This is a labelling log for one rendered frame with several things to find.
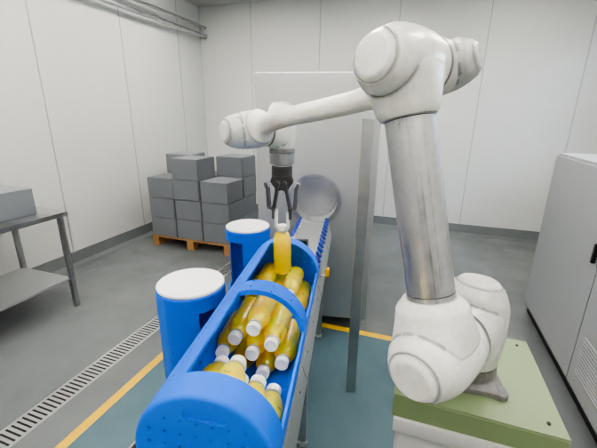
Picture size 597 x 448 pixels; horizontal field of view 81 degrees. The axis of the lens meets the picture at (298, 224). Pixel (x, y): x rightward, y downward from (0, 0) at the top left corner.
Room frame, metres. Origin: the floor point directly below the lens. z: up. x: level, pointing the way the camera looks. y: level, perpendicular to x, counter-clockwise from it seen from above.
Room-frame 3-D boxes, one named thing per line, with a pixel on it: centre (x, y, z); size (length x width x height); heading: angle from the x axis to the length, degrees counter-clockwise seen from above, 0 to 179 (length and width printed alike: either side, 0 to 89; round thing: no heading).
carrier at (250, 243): (2.15, 0.33, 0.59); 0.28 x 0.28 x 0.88
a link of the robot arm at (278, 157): (1.26, 0.06, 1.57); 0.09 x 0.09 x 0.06
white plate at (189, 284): (1.34, 0.45, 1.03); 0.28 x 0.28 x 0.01
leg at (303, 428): (1.48, -0.03, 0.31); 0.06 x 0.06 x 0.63; 82
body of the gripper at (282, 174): (1.26, 0.06, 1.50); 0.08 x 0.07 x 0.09; 82
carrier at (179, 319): (1.34, 0.45, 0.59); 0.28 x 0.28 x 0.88
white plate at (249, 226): (2.15, 0.33, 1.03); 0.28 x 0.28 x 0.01
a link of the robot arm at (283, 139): (1.25, 0.07, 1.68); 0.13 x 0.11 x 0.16; 135
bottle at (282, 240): (1.26, 0.06, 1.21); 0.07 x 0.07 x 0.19
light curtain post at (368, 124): (1.88, -0.35, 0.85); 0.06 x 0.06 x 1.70; 82
